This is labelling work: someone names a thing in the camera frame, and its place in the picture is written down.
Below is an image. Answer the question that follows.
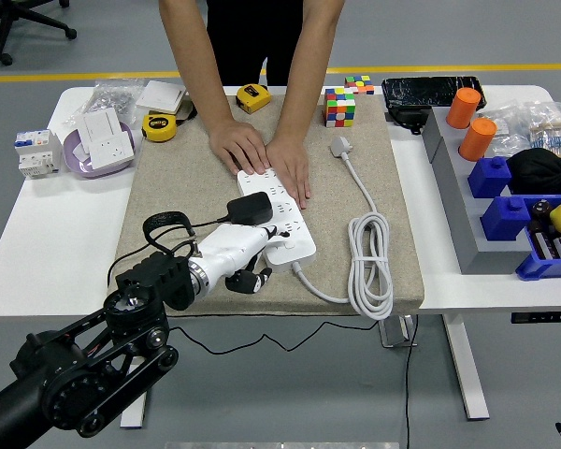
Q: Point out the person's right hand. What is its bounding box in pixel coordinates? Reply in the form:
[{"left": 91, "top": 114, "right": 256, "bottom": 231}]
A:
[{"left": 208, "top": 117, "right": 271, "bottom": 177}]

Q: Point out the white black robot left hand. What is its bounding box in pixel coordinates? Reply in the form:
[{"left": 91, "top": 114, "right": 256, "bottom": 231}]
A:
[{"left": 194, "top": 223, "right": 281, "bottom": 295}]

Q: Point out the person's left hand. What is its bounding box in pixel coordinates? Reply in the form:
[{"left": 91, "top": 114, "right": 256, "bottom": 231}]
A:
[{"left": 265, "top": 136, "right": 312, "bottom": 210}]

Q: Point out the black power adapter plug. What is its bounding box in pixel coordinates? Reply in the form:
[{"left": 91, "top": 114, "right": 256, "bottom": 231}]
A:
[{"left": 225, "top": 191, "right": 274, "bottom": 226}]

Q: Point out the white power strip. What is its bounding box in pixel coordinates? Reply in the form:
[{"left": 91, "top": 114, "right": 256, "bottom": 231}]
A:
[{"left": 237, "top": 168, "right": 318, "bottom": 274}]

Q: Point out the thin black adapter cord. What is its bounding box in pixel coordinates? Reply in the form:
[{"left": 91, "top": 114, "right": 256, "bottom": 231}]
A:
[{"left": 106, "top": 213, "right": 387, "bottom": 355}]

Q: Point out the square yellow tape measure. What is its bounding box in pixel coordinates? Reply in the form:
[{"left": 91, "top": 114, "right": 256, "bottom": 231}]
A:
[{"left": 236, "top": 82, "right": 273, "bottom": 115}]

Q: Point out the large colourful puzzle cube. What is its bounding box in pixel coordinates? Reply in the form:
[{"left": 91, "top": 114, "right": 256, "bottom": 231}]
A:
[{"left": 323, "top": 86, "right": 357, "bottom": 128}]

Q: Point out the round yellow tape measure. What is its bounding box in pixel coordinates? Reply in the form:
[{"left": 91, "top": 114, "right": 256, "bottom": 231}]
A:
[{"left": 140, "top": 111, "right": 177, "bottom": 143}]

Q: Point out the white table leg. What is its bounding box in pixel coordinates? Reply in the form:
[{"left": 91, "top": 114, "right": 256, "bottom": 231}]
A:
[
  {"left": 441, "top": 313, "right": 490, "bottom": 421},
  {"left": 119, "top": 390, "right": 149, "bottom": 429}
]

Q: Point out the small colourful puzzle cube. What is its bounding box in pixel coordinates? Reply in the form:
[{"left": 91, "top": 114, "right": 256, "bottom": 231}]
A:
[{"left": 343, "top": 74, "right": 376, "bottom": 96}]

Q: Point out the black table control panel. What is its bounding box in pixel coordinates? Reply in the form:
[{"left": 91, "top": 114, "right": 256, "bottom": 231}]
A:
[{"left": 511, "top": 311, "right": 561, "bottom": 325}]

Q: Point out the small black device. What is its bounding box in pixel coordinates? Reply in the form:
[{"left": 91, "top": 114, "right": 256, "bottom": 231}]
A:
[{"left": 386, "top": 106, "right": 430, "bottom": 137}]

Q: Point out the beige fabric mat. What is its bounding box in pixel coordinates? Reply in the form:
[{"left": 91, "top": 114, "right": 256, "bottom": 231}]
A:
[{"left": 109, "top": 94, "right": 425, "bottom": 317}]

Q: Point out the clear bag of screws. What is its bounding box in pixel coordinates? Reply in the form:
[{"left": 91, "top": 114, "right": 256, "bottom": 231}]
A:
[{"left": 63, "top": 79, "right": 146, "bottom": 127}]

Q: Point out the black glossy tray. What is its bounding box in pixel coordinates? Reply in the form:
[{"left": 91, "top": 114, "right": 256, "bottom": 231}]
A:
[{"left": 381, "top": 76, "right": 488, "bottom": 113}]

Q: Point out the purple bowl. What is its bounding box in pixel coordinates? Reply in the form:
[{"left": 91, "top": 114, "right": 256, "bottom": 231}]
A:
[{"left": 63, "top": 120, "right": 137, "bottom": 180}]

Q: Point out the blue plastic bin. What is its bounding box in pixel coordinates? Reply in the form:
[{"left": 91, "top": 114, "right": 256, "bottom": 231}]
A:
[{"left": 514, "top": 194, "right": 561, "bottom": 282}]

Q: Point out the orange cylinder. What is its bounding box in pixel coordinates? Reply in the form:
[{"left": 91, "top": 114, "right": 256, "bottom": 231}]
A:
[
  {"left": 457, "top": 117, "right": 498, "bottom": 163},
  {"left": 444, "top": 87, "right": 482, "bottom": 131}
]

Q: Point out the grey stepped block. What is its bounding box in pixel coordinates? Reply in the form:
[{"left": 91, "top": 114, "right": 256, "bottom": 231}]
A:
[{"left": 423, "top": 107, "right": 534, "bottom": 276}]

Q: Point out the blue block with knob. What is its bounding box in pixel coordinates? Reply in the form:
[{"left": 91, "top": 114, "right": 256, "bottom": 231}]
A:
[
  {"left": 480, "top": 196, "right": 533, "bottom": 242},
  {"left": 467, "top": 155, "right": 513, "bottom": 200}
]

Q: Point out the white circuit breaker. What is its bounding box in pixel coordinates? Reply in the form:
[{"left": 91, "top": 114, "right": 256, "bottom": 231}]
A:
[{"left": 13, "top": 129, "right": 65, "bottom": 180}]

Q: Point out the clear plastic bag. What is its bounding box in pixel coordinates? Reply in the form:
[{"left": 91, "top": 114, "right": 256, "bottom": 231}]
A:
[{"left": 479, "top": 105, "right": 532, "bottom": 158}]

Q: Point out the black cloth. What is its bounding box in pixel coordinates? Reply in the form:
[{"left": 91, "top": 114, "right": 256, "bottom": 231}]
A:
[{"left": 505, "top": 147, "right": 561, "bottom": 197}]

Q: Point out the clear bag of resistors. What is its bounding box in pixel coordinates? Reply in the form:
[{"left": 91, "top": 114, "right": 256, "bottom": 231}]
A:
[{"left": 525, "top": 100, "right": 561, "bottom": 158}]

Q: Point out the black office chair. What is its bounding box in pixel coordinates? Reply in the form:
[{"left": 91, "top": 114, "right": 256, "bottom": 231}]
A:
[{"left": 0, "top": 0, "right": 79, "bottom": 66}]

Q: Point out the white power strip cord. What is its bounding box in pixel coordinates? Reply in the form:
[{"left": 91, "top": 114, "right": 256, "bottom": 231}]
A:
[{"left": 292, "top": 135, "right": 395, "bottom": 321}]

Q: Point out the black tape measure strap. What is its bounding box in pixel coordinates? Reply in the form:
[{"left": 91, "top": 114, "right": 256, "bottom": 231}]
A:
[{"left": 176, "top": 97, "right": 199, "bottom": 125}]

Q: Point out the white flat switch box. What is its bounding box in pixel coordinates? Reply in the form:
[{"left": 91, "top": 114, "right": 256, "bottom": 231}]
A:
[{"left": 135, "top": 80, "right": 188, "bottom": 114}]

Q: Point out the white wall socket panel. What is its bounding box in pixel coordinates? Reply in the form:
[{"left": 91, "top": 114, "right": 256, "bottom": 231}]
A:
[{"left": 88, "top": 132, "right": 136, "bottom": 170}]

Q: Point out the white wall switch panel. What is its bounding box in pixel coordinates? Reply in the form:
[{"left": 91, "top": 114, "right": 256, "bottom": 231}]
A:
[{"left": 82, "top": 107, "right": 122, "bottom": 152}]

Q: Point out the black hanging cable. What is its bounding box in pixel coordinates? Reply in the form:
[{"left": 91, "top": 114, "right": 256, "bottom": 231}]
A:
[{"left": 403, "top": 313, "right": 420, "bottom": 449}]

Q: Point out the metal bracket under table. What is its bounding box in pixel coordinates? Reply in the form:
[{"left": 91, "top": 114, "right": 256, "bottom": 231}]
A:
[{"left": 377, "top": 313, "right": 418, "bottom": 350}]

